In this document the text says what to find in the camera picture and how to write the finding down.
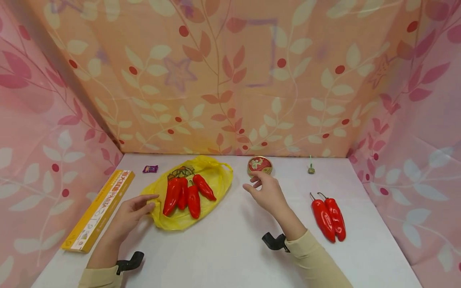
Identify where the person's left hand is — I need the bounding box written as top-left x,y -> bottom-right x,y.
106,194 -> 160,246

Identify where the person's left forearm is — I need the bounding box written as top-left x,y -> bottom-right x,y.
78,235 -> 126,288

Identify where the yellow plastic bag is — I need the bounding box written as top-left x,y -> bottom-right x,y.
140,155 -> 234,232

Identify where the black wrist band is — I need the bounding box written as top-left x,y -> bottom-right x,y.
115,251 -> 145,276
261,232 -> 291,253

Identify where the long yellow box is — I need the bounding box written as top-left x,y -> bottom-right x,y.
61,169 -> 136,254

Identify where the round red tin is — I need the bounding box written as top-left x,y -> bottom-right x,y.
247,156 -> 274,178

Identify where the red pepper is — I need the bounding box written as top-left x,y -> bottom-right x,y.
176,177 -> 189,211
162,178 -> 182,217
192,174 -> 217,202
310,192 -> 337,244
317,192 -> 347,242
187,180 -> 202,220

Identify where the person's right forearm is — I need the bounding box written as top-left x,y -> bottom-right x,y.
277,207 -> 354,288

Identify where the person's right hand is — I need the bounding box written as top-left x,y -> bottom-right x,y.
242,171 -> 292,220

